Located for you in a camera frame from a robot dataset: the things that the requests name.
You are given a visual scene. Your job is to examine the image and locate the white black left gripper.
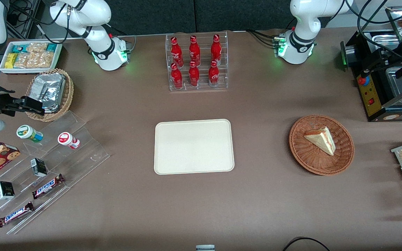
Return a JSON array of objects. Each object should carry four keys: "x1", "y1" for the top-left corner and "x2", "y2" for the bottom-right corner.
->
[{"x1": 361, "y1": 49, "x2": 402, "y2": 78}]

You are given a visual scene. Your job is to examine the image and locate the triangular sandwich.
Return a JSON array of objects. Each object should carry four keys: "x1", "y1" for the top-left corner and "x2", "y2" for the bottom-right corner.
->
[{"x1": 304, "y1": 127, "x2": 336, "y2": 156}]

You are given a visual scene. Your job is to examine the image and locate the light tan wicker basket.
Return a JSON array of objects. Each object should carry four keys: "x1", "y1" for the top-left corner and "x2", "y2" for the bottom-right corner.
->
[{"x1": 25, "y1": 68, "x2": 74, "y2": 122}]

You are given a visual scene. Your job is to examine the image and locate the white rectangular snack tray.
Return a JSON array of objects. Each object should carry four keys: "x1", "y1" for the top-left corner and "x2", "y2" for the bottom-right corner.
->
[{"x1": 0, "y1": 40, "x2": 63, "y2": 74}]

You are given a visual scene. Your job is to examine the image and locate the brown round wicker basket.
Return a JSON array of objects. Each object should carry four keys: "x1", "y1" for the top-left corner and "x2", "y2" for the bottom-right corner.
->
[{"x1": 289, "y1": 115, "x2": 355, "y2": 176}]

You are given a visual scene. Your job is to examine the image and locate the cream plastic tray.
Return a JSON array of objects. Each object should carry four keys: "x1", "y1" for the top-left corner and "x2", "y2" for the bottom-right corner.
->
[{"x1": 154, "y1": 119, "x2": 235, "y2": 175}]

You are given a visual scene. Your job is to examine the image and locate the silver foil pack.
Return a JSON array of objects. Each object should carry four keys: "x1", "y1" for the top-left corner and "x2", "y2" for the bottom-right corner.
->
[{"x1": 30, "y1": 73, "x2": 66, "y2": 113}]

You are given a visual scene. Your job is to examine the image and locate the black machine with yellow panel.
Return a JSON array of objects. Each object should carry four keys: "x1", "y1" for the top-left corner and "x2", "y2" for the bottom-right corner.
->
[{"x1": 340, "y1": 5, "x2": 402, "y2": 122}]

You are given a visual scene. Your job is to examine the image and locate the green lid white cup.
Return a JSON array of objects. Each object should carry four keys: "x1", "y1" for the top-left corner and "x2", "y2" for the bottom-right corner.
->
[{"x1": 16, "y1": 124, "x2": 44, "y2": 143}]

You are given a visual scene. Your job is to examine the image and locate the clear bag of nut snacks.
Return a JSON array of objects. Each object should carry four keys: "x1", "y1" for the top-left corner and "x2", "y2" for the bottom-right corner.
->
[
  {"x1": 27, "y1": 43, "x2": 48, "y2": 54},
  {"x1": 14, "y1": 52, "x2": 30, "y2": 68},
  {"x1": 27, "y1": 52, "x2": 55, "y2": 69}
]

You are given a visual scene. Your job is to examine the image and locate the yellow snack packet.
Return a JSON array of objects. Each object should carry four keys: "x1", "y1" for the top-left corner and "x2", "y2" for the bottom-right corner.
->
[{"x1": 5, "y1": 53, "x2": 18, "y2": 69}]

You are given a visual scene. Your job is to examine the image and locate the red lid white cup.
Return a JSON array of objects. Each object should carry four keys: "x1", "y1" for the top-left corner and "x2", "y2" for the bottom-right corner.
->
[{"x1": 58, "y1": 132, "x2": 81, "y2": 150}]

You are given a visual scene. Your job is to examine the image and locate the small black carton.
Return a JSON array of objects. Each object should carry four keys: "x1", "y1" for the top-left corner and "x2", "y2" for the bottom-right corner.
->
[
  {"x1": 30, "y1": 158, "x2": 48, "y2": 177},
  {"x1": 0, "y1": 181, "x2": 15, "y2": 200}
]

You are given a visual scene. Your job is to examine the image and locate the clear acrylic stepped stand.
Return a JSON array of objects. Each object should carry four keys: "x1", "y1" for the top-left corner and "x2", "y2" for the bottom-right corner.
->
[{"x1": 0, "y1": 111, "x2": 110, "y2": 235}]

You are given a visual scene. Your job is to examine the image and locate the brown Snickers bar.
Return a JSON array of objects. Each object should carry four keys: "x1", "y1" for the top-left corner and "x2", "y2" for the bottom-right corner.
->
[
  {"x1": 0, "y1": 201, "x2": 35, "y2": 228},
  {"x1": 32, "y1": 174, "x2": 65, "y2": 199}
]

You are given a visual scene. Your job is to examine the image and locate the red cola bottle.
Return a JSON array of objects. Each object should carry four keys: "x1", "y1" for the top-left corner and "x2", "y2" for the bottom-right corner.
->
[
  {"x1": 171, "y1": 37, "x2": 184, "y2": 67},
  {"x1": 188, "y1": 61, "x2": 200, "y2": 88},
  {"x1": 211, "y1": 34, "x2": 222, "y2": 65},
  {"x1": 171, "y1": 63, "x2": 184, "y2": 89},
  {"x1": 189, "y1": 35, "x2": 201, "y2": 67},
  {"x1": 208, "y1": 60, "x2": 220, "y2": 87}
]

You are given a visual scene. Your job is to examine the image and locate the clear acrylic bottle rack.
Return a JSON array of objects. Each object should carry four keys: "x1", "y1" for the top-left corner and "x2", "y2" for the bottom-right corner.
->
[{"x1": 165, "y1": 31, "x2": 229, "y2": 92}]

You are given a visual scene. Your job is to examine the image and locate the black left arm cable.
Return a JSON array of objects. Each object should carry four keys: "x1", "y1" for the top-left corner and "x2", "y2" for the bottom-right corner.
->
[{"x1": 344, "y1": 0, "x2": 402, "y2": 60}]

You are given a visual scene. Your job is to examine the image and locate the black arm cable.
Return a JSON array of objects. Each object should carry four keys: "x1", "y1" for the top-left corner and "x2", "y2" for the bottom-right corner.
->
[
  {"x1": 10, "y1": 0, "x2": 71, "y2": 45},
  {"x1": 344, "y1": 0, "x2": 402, "y2": 60}
]

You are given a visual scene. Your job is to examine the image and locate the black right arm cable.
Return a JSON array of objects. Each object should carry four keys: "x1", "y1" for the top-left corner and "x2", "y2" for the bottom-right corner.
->
[{"x1": 10, "y1": 0, "x2": 71, "y2": 45}]

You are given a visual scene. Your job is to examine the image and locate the black left arm base cables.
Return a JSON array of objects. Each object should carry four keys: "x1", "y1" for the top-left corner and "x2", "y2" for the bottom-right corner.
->
[{"x1": 246, "y1": 29, "x2": 285, "y2": 48}]

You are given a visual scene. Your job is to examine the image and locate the black looped cable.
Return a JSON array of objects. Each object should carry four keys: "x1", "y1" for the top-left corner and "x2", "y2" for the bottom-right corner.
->
[{"x1": 282, "y1": 237, "x2": 331, "y2": 251}]

